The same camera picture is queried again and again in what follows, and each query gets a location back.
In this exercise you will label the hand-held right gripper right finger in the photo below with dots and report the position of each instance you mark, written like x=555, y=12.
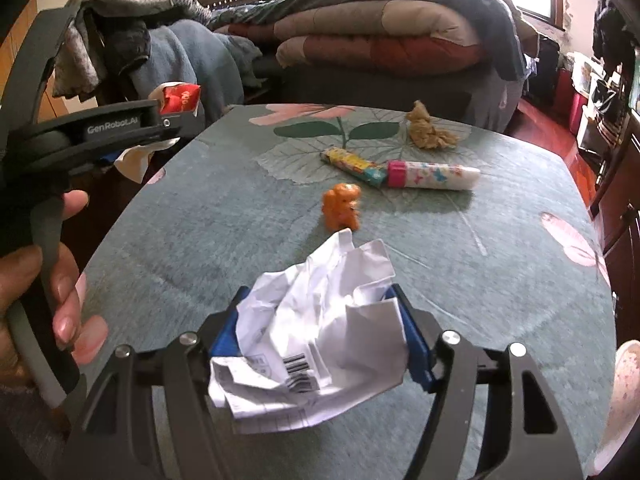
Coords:
x=415, y=340

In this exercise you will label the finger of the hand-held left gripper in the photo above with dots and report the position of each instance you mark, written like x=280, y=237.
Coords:
x=182, y=122

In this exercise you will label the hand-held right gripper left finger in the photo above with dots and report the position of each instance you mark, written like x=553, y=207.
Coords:
x=227, y=330

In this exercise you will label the red packet with white edge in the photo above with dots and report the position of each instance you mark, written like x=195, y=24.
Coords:
x=180, y=100

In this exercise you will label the white paper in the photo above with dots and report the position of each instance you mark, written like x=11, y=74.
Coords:
x=320, y=320

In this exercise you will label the pink patterned bin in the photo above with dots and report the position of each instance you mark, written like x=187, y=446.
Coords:
x=622, y=395

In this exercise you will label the person's left hand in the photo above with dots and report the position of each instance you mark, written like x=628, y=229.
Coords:
x=67, y=305

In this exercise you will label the blue fleece blanket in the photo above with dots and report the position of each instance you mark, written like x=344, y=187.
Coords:
x=200, y=60

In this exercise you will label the dark cloth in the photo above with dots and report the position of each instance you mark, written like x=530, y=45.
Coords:
x=125, y=45

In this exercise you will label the blue star print pillow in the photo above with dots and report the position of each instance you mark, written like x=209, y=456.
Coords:
x=245, y=14

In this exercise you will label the orange toy figure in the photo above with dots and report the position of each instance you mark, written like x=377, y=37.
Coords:
x=340, y=207

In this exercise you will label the white tube with pink cap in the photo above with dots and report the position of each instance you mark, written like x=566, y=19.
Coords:
x=440, y=176

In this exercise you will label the bed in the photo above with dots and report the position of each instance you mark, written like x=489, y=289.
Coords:
x=350, y=90

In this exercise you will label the colourful candy wrapper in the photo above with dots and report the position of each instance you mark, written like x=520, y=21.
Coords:
x=350, y=162

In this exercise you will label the folded grey maroon quilt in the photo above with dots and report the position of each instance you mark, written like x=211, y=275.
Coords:
x=375, y=40

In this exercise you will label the brown crumpled paper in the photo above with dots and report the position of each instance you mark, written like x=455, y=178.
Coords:
x=425, y=130

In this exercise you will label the dark wooden dresser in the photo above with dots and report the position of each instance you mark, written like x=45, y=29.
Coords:
x=620, y=220

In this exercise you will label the red box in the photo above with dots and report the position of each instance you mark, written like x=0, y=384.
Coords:
x=576, y=112

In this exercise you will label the black suitcase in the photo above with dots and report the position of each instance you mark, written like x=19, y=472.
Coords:
x=542, y=70

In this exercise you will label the black hanging coat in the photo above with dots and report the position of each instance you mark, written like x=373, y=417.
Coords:
x=612, y=30

